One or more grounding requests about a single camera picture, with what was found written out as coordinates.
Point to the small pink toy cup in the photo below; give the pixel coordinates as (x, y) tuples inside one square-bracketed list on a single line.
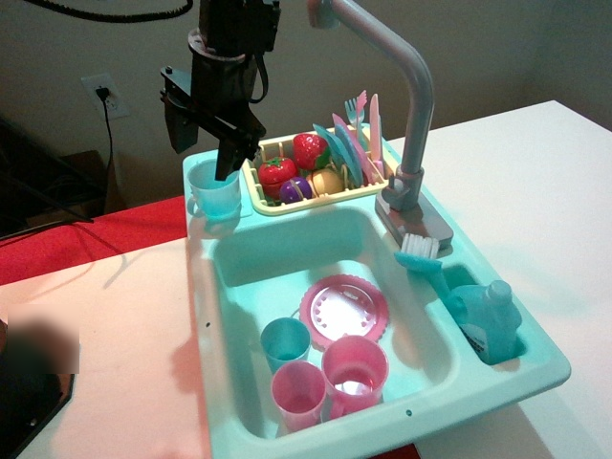
[(298, 389)]

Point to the cream dish rack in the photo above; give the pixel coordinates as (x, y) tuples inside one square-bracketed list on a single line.
[(283, 147)]

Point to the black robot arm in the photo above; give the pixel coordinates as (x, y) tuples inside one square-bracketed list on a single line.
[(232, 28)]

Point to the purple toy eggplant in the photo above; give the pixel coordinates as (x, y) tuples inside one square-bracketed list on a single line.
[(295, 190)]

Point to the white wall outlet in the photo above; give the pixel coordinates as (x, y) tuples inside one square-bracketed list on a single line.
[(104, 94)]

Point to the blue toy soap bottle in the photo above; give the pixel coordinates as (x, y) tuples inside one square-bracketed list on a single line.
[(488, 319)]

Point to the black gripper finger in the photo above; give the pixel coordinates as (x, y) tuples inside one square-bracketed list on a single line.
[(232, 152), (182, 130)]

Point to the teal toy fork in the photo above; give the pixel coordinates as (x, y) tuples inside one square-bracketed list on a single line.
[(352, 112)]

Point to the large pink handled cup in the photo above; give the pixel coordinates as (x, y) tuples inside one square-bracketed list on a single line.
[(355, 370)]

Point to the red cloth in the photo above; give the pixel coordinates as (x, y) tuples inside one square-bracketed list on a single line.
[(63, 247)]

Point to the grey toy faucet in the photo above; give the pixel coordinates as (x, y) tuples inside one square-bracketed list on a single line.
[(401, 206)]

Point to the teal toy sink unit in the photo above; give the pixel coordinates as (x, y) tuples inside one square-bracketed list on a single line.
[(245, 273)]

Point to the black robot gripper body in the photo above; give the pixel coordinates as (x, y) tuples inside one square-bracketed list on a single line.
[(219, 91)]

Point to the pink toy knife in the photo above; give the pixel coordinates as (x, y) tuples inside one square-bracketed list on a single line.
[(376, 143)]

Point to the light blue handled cup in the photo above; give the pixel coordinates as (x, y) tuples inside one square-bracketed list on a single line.
[(216, 199)]

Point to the teal dish brush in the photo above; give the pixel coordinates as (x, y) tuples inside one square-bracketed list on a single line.
[(418, 254)]

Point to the tan toy onion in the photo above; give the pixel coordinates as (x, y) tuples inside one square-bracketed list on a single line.
[(325, 182)]

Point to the pink toy plate in rack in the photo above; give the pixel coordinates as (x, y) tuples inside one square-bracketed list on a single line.
[(362, 170)]

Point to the red toy tomato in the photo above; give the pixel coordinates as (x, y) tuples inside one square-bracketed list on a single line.
[(273, 173)]

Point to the red toy strawberry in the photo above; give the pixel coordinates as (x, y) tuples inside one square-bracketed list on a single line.
[(307, 148)]

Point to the blue toy plate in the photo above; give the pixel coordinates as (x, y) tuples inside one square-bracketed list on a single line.
[(342, 151)]

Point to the teal toy cup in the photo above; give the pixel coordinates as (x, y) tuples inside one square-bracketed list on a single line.
[(283, 340)]

